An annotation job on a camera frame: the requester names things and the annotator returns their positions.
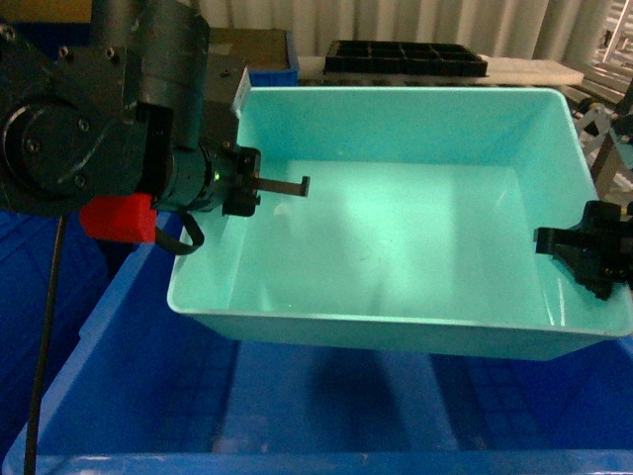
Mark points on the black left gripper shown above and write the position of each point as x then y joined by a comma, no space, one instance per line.
208,178

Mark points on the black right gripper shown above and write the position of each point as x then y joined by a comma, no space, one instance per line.
597,251

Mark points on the teal plastic bin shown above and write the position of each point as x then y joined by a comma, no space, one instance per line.
417,232

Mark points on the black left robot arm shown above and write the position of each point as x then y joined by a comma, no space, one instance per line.
145,108

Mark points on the cardboard box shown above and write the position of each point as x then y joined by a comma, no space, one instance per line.
261,49

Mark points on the black compartment tray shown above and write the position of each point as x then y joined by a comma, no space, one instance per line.
406,58

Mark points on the red wrist block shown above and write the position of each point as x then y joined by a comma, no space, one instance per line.
129,219

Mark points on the blue crate left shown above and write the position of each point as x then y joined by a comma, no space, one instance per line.
88,268

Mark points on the large blue crate front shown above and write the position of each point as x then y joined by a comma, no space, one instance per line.
147,391

